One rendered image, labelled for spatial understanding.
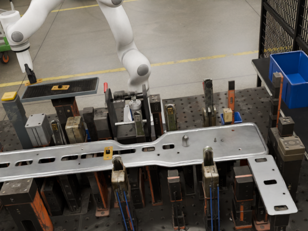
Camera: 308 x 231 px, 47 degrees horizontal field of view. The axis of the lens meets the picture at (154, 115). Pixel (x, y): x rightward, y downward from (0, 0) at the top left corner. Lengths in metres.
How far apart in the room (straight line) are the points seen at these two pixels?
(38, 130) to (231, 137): 0.86
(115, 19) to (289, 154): 0.99
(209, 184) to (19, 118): 1.03
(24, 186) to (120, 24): 0.86
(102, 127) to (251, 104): 1.04
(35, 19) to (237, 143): 0.99
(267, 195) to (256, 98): 1.13
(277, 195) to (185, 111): 1.08
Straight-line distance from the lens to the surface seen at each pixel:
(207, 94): 1.57
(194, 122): 2.15
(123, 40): 1.79
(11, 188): 1.51
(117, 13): 1.76
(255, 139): 1.55
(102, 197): 1.66
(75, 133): 1.64
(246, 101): 2.33
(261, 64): 2.05
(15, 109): 1.86
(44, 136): 1.69
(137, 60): 1.80
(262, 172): 1.41
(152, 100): 1.62
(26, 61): 1.69
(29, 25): 1.57
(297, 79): 1.92
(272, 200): 1.32
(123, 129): 1.72
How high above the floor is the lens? 1.98
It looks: 35 degrees down
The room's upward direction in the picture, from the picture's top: 8 degrees counter-clockwise
